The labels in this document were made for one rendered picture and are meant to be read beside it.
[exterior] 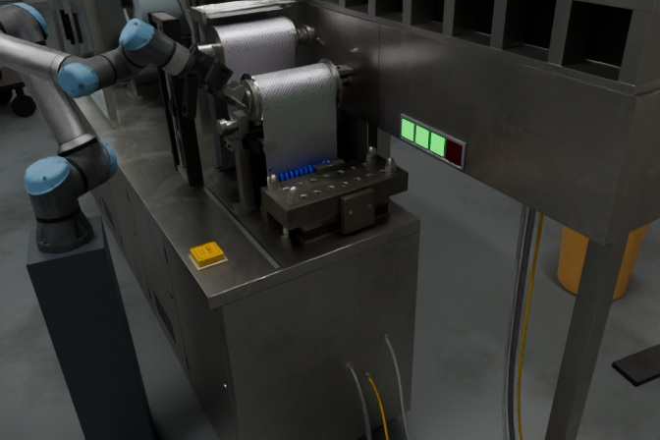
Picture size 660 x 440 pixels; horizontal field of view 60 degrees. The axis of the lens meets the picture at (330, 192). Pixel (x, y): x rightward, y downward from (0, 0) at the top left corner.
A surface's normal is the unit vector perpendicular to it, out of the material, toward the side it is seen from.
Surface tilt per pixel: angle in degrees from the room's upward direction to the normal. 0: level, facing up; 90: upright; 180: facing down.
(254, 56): 92
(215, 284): 0
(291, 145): 90
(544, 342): 0
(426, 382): 0
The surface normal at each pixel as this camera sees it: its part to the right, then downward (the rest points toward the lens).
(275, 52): 0.52, 0.42
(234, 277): -0.03, -0.88
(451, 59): -0.85, 0.27
